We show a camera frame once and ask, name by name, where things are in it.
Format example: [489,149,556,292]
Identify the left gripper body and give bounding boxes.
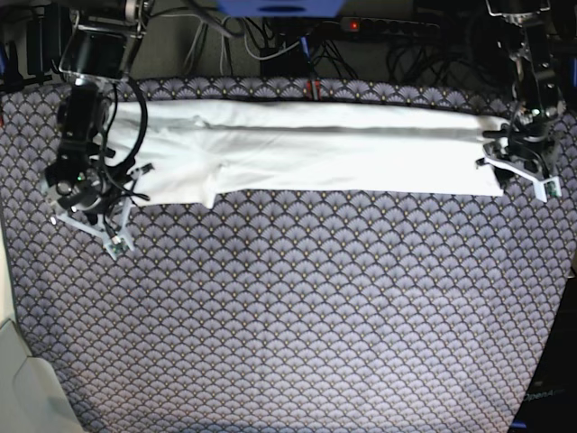
[482,123,559,180]

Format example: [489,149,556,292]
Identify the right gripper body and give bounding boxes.
[42,166,137,244]

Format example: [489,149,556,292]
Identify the white printed T-shirt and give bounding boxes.
[135,99,503,207]

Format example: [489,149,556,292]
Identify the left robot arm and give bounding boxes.
[476,1,564,202]

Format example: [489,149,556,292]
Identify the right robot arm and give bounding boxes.
[41,1,153,257]

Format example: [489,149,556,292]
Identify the blue box at top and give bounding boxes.
[217,0,344,18]

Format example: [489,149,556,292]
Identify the purple fan-patterned tablecloth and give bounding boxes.
[1,86,576,432]

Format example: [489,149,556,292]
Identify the red table clamp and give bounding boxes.
[304,79,322,101]

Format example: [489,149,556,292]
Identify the black power strip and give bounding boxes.
[339,16,440,35]

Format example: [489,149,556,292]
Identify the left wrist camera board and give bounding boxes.
[533,176,562,203]

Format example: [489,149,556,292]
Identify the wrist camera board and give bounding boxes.
[533,176,562,203]
[104,235,134,260]

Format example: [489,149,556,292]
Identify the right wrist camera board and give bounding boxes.
[104,235,134,260]

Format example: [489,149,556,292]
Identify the grey cable bundle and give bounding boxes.
[181,17,300,78]

